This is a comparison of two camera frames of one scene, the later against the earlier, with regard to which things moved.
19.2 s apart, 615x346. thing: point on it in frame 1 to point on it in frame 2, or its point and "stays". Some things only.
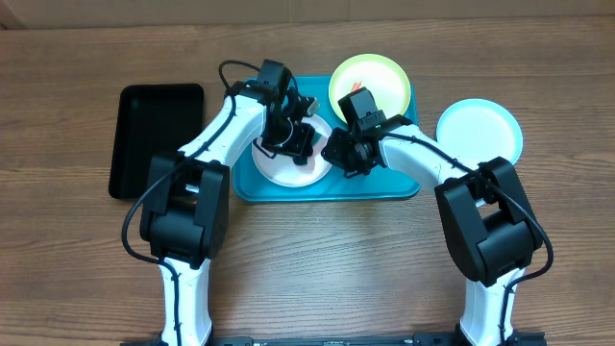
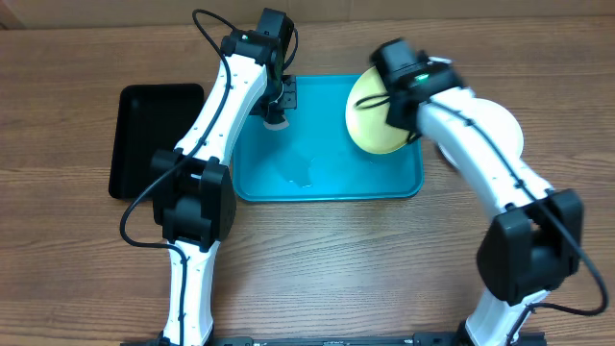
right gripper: (336, 156) to (394, 122)
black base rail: (396, 340) stays
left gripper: (302, 147) to (290, 102)
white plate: (282, 170) to (504, 121)
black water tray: (151, 120) stays
